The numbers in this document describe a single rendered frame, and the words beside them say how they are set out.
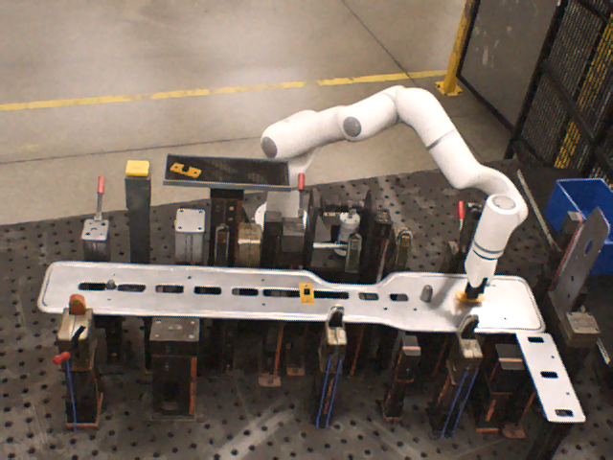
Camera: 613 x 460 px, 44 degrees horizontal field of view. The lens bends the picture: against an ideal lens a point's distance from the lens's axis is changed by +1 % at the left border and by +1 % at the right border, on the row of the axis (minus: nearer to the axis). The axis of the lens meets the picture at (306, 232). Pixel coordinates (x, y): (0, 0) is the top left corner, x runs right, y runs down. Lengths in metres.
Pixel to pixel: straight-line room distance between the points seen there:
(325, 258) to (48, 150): 2.42
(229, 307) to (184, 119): 2.70
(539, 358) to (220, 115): 3.02
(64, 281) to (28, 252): 0.57
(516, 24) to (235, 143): 1.75
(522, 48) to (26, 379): 3.33
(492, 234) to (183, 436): 0.99
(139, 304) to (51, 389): 0.39
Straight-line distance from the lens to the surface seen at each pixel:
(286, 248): 2.21
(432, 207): 3.04
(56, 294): 2.12
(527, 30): 4.62
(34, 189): 4.13
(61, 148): 4.41
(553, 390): 2.09
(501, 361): 2.13
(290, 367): 2.32
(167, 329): 1.97
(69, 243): 2.71
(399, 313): 2.12
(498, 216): 1.99
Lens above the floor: 2.49
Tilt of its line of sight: 40 degrees down
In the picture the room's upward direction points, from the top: 9 degrees clockwise
